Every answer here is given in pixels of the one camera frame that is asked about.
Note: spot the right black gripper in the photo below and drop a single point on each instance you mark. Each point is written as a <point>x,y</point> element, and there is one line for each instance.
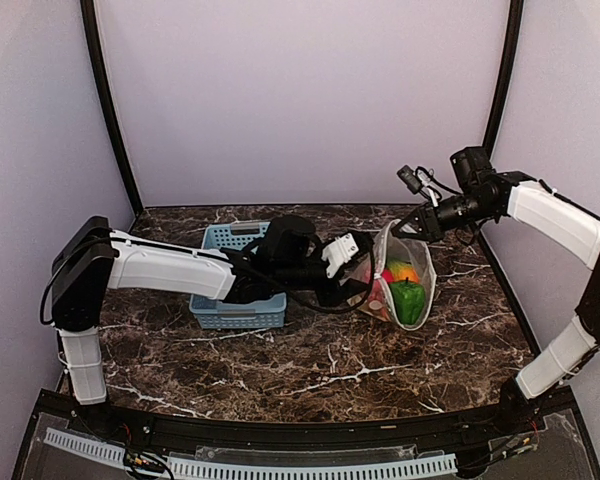
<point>431,226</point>

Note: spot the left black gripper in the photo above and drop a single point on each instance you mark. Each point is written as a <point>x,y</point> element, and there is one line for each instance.
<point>339,294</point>

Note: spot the orange toy orange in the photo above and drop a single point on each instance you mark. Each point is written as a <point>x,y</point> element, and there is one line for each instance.
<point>407,273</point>

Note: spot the clear dotted zip bag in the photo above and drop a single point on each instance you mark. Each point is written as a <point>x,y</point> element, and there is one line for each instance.
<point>416,253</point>

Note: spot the red toy apple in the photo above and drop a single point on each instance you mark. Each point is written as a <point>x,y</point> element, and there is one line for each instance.
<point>379,299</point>

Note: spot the green toy bell pepper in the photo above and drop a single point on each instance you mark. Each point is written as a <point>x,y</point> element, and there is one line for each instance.
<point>409,301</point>

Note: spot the blue perforated plastic basket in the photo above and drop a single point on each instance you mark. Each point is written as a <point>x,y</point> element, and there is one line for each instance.
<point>254,308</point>

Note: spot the yellow toy banana bunch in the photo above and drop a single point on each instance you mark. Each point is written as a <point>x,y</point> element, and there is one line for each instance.
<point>397,267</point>

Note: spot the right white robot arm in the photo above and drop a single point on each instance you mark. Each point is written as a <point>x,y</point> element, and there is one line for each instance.
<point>484,194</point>

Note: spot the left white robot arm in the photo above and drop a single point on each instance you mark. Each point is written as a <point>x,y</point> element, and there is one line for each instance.
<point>254,261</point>

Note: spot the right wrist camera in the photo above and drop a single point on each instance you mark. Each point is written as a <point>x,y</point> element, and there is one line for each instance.
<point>420,181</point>

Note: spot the black front rail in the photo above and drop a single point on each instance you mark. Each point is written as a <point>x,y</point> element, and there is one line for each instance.
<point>460,431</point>

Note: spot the right black frame post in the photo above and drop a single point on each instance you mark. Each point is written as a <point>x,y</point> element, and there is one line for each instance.
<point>505,71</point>

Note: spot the black frame post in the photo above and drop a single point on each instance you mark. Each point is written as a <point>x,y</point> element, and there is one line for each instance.
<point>108,109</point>
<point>505,71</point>

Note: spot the grey slotted cable duct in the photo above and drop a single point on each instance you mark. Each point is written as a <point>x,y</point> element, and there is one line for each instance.
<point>225,463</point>

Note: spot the left black frame post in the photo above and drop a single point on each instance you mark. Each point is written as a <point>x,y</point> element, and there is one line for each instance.
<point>108,109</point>

